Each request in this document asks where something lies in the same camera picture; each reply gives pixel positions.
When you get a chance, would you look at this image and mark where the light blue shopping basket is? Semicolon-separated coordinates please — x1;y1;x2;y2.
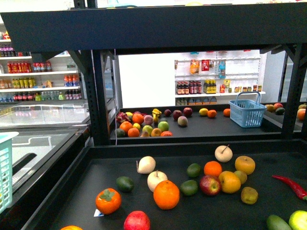
0;132;19;213

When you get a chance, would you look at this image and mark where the far black shelf tray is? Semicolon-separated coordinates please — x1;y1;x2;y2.
109;103;307;146

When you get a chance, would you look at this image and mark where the black fruit shelf tray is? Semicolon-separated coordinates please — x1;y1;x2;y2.
24;139;307;230

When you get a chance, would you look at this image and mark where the upper black shelf board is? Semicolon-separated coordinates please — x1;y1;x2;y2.
1;2;307;54

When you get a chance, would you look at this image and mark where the drinks shelf left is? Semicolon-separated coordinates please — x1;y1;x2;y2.
0;23;85;104

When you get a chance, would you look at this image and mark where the pile of far fruits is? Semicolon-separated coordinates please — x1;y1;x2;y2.
114;107;235;138

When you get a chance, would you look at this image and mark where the dark sauce bottles row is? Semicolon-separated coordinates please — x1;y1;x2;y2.
175;80;217;95

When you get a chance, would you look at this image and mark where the white pear back left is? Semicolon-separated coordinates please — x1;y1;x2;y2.
136;156;156;174

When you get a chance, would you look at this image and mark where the white pear front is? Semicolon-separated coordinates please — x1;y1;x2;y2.
147;170;168;192

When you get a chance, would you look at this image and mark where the green lime back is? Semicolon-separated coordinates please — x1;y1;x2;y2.
186;163;201;178

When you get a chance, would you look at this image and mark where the small dark green lime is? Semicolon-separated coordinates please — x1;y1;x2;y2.
116;176;134;193

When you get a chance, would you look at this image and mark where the white round pear back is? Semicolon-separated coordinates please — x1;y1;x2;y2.
214;145;233;163

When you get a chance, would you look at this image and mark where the small orange tangerine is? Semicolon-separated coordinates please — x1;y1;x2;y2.
204;161;223;177

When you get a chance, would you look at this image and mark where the large orange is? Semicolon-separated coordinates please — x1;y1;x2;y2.
153;180;180;210

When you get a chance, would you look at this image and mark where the green lime centre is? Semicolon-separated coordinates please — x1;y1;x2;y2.
179;180;198;196

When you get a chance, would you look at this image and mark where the small red yellow apple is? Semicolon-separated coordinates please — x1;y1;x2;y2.
200;175;221;196

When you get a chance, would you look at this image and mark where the blue shopping basket far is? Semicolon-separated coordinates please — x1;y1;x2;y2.
228;92;267;128

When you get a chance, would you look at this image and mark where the orange persimmon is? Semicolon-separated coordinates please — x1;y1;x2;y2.
95;188;122;215

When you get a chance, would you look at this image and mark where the yellow orange fruit centre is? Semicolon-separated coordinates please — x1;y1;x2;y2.
218;171;241;194

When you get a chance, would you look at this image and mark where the glass freezer chest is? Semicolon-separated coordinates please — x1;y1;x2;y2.
0;100;93;192

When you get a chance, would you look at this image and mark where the golden round pear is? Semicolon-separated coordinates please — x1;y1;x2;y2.
235;156;256;175

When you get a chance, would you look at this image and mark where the red peach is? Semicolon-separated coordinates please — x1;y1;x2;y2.
123;211;151;230

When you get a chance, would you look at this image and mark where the brown kiwi back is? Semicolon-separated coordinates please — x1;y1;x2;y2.
234;170;248;185

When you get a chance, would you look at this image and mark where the brown kiwi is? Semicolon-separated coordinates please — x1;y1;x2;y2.
234;170;248;185
241;187;259;205

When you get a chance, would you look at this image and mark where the white price tag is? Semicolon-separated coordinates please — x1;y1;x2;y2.
94;209;104;217

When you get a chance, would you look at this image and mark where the brown kiwi front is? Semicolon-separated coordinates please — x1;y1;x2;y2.
241;187;259;205

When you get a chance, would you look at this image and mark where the orange grapefruit front left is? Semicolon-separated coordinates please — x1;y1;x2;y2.
60;225;83;230

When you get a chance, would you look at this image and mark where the green avocado near apple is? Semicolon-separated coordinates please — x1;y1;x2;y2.
266;215;291;230

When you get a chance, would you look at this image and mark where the red chili pepper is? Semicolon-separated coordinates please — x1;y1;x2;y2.
272;175;307;201

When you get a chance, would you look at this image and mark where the green apple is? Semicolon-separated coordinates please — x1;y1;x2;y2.
289;210;307;230

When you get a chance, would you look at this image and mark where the black shelf post left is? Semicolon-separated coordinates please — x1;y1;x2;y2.
69;50;110;146

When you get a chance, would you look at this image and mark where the black shelf post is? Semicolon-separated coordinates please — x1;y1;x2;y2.
69;50;110;146
259;44;307;139

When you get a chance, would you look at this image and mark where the black shelf post right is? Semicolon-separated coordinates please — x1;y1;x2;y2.
259;44;307;139

